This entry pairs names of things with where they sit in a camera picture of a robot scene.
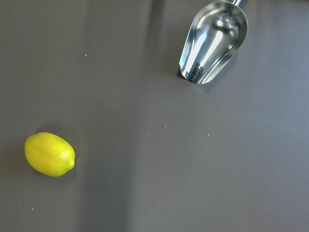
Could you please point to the shiny metal scoop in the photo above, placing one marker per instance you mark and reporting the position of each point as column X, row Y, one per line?
column 217, row 32

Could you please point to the yellow lemon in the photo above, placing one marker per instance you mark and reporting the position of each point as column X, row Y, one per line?
column 49, row 154

